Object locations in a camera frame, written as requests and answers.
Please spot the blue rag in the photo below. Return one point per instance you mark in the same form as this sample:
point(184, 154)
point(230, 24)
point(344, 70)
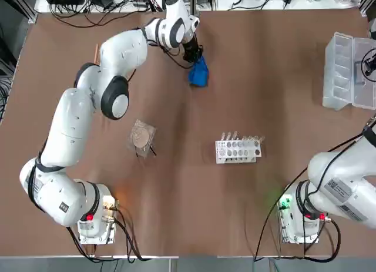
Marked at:
point(199, 75)

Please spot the white test tube rack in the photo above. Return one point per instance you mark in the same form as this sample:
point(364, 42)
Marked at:
point(238, 150)

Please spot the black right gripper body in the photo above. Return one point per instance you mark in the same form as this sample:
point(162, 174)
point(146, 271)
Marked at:
point(364, 65)

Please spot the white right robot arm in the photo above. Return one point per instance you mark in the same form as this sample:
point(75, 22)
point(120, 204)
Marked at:
point(332, 172)

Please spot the aluminium frame rail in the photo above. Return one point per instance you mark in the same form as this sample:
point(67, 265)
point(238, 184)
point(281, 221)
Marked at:
point(194, 0)

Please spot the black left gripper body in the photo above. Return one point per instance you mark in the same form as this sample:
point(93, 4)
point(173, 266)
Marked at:
point(191, 50)

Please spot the clear plastic compartment box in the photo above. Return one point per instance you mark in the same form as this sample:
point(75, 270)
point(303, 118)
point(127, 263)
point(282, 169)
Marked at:
point(337, 78)

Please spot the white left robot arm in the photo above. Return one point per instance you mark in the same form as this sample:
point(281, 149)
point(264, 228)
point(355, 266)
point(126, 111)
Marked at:
point(73, 122)

